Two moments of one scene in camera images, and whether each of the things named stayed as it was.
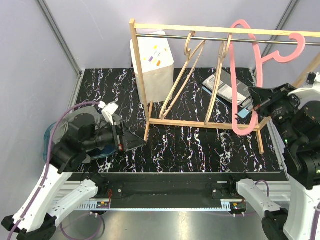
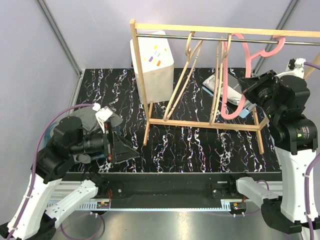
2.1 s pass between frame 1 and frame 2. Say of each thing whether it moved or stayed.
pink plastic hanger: moved
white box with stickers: stayed
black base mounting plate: stayed
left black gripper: moved
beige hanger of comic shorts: moved
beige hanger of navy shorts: moved
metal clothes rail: stayed
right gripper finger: moved
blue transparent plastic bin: stayed
